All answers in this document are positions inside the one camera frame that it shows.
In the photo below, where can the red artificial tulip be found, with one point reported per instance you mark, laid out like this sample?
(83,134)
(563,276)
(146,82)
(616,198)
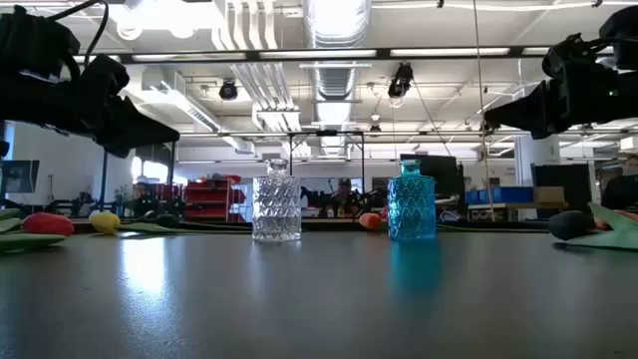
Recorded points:
(47,224)

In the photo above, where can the blue textured glass vase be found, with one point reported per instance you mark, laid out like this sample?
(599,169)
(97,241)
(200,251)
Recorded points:
(411,209)

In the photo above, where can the black metal rig frame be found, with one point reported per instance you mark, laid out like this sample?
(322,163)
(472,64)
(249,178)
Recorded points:
(104,179)
(326,132)

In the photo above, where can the red shelf cart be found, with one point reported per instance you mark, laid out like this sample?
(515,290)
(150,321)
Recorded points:
(209,199)

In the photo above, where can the large black monitor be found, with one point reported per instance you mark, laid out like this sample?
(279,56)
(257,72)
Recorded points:
(433,172)

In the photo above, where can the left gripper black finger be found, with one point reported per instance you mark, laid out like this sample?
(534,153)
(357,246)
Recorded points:
(132,129)

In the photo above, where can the silver ribbed ventilation duct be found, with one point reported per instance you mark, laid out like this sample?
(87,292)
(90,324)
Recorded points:
(339,30)

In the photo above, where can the dark computer monitor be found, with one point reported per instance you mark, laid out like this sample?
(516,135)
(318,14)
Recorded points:
(19,175)

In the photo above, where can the brown cardboard box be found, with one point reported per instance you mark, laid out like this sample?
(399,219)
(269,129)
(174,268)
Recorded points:
(548,194)

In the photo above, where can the person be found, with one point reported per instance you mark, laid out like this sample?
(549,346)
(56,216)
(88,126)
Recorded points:
(344,192)
(623,192)

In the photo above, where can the black artificial tulip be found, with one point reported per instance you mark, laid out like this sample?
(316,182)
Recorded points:
(570,225)

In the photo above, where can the clear textured glass vase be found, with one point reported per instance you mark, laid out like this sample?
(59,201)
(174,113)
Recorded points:
(276,209)

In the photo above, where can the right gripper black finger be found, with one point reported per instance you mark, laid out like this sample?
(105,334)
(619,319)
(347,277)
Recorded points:
(533,112)

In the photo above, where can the wooden background table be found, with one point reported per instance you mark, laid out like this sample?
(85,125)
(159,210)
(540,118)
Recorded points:
(518,205)

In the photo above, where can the small blue storage bin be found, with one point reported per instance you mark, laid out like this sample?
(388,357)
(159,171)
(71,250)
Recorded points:
(478,196)

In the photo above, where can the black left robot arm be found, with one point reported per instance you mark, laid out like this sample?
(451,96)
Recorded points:
(35,75)

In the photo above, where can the white building column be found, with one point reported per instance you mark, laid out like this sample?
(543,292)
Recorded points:
(536,154)

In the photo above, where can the yellow artificial tulip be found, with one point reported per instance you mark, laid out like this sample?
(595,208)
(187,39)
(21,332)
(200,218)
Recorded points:
(104,223)

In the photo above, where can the large blue storage bin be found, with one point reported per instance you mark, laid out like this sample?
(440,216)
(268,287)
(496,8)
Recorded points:
(513,194)

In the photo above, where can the black cabinet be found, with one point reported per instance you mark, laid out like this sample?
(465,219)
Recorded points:
(563,189)

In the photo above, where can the black overhead frame beam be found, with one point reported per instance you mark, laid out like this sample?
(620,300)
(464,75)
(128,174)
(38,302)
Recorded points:
(254,55)

